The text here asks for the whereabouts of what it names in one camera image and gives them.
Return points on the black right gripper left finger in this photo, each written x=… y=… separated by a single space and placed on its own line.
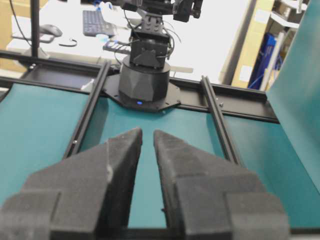
x=79 y=198

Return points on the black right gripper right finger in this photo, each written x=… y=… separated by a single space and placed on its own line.
x=206 y=197

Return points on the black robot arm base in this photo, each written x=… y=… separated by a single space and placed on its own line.
x=144 y=79

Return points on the grey computer mouse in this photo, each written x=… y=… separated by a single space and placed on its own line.
x=50 y=29

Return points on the dark computer keyboard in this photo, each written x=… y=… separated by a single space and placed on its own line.
x=94 y=24

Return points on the cardboard box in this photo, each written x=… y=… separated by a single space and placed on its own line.
x=252 y=43

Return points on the black vertical stand pole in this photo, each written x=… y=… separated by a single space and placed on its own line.
x=35 y=50

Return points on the black aluminium rail left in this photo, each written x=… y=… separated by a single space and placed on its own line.
x=76 y=140

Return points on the black aluminium rail right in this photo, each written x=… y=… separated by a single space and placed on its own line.
x=225 y=139

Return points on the black aluminium cross rail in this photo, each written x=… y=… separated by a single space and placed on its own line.
x=233 y=101

